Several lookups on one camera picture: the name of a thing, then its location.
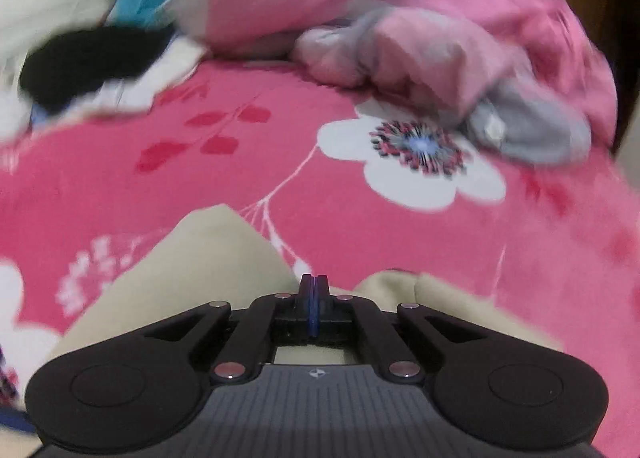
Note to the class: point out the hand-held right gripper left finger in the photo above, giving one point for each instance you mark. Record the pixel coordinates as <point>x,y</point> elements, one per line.
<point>308,310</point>

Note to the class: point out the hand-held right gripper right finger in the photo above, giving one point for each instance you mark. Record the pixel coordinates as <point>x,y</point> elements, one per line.
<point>321,310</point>

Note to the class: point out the pink floral blanket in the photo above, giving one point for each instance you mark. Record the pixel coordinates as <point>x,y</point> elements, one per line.
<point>350,238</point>

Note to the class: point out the black cloth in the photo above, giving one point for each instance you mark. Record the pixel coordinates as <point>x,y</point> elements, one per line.
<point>85,62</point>

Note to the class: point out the cream cloth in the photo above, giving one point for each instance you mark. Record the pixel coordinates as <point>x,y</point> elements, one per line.
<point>45,2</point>

